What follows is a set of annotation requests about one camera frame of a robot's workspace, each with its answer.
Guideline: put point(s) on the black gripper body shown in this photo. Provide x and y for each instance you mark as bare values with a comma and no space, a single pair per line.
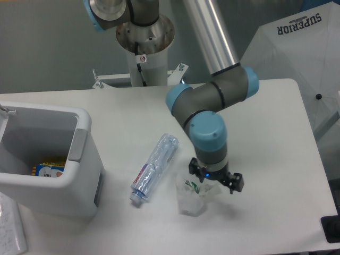
221,175

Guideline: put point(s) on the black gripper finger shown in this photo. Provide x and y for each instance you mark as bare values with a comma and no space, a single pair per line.
195,168
233,181

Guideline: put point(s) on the clear plastic wrapper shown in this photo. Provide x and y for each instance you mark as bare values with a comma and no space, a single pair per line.
193,195

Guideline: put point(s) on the crushed clear plastic bottle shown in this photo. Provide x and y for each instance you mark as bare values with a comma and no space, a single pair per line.
153,169

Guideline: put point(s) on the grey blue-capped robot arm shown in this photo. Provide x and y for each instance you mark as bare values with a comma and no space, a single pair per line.
195,109

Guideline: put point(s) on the white trash can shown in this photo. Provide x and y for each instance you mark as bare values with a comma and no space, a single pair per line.
30,132

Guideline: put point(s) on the black device at edge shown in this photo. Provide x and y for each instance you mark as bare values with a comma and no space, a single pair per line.
330,225

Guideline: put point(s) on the blue yellow snack package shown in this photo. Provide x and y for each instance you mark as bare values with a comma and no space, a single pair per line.
50,167

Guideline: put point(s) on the white Superior umbrella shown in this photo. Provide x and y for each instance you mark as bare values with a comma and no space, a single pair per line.
303,47

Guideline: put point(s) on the white paper notebook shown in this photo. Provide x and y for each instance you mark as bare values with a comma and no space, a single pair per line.
13,239

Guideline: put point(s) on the white metal base bracket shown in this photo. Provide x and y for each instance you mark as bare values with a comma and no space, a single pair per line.
174,77

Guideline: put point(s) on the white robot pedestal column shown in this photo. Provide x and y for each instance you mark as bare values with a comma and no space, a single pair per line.
147,48

